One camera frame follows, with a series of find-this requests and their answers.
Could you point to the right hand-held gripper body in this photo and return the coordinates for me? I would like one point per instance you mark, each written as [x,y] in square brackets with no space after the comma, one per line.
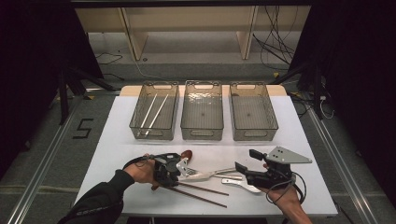
[285,157]

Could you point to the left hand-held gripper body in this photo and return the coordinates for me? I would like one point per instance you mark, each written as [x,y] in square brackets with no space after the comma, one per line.
[168,165]

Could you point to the metal fork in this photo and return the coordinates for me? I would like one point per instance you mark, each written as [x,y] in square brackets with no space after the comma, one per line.
[190,171]

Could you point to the brown spoon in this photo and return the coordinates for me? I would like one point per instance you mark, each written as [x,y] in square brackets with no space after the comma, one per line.
[187,154]

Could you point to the white spoon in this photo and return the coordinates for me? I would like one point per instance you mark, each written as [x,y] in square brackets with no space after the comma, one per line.
[199,176]

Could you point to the brown chopstick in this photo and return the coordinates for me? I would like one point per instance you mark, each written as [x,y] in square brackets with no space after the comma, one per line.
[205,189]
[196,197]

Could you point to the clear grey plastic bin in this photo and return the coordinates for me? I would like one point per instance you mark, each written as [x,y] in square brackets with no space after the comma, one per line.
[252,112]
[162,124]
[202,112]

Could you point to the person's left hand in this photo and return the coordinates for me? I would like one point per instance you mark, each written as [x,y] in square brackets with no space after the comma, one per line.
[141,171]

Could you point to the person's right hand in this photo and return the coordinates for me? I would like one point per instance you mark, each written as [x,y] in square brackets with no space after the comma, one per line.
[285,199]

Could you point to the white table sheet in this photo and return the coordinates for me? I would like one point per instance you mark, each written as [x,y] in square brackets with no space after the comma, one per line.
[140,202]

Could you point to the black metal stand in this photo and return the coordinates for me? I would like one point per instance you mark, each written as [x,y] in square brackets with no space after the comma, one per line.
[63,99]
[317,93]

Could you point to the wooden table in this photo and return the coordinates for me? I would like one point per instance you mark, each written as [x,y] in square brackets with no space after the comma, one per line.
[130,90]

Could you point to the black curtain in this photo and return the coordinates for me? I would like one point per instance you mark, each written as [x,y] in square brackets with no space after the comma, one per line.
[358,62]
[31,62]

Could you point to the beige wooden desk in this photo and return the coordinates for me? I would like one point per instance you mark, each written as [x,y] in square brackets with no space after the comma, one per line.
[193,18]

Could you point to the metal floor rail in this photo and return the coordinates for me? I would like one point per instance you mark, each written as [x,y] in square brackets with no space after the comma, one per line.
[40,174]
[342,168]

